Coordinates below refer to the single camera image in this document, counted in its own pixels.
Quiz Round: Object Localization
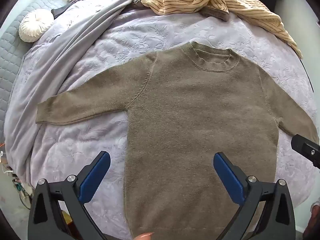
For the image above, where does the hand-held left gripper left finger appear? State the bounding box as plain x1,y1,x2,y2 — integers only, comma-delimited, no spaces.
27,151,112,240

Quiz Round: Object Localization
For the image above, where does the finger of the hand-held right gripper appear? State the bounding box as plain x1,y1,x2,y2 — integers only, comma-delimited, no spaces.
291,134,320,170

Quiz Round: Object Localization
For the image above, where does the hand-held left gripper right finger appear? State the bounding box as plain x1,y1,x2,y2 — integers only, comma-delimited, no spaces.
213,151,297,240

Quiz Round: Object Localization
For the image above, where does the olive brown knit sweater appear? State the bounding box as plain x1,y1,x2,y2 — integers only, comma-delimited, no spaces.
35,41,319,239

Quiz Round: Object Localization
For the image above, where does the person's left hand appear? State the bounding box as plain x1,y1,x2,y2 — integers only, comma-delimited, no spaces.
133,232,155,240

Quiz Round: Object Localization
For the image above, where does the grey smooth bed sheet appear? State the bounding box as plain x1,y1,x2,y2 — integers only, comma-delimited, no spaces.
4,0,160,180

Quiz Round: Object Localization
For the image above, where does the grey quilted mattress pad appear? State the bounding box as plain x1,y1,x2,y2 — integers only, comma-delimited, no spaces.
0,0,69,140

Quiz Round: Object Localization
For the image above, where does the lavender embossed blanket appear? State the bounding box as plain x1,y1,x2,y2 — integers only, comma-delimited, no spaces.
5,7,318,240

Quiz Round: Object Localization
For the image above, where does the grey brown knit garment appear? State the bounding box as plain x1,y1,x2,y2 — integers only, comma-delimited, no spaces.
201,6,230,22

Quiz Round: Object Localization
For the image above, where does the round white pleated pillow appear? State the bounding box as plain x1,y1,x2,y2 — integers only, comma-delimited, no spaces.
18,9,55,43

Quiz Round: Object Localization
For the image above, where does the tangle of cables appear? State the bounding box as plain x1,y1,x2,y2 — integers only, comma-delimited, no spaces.
0,142,33,205

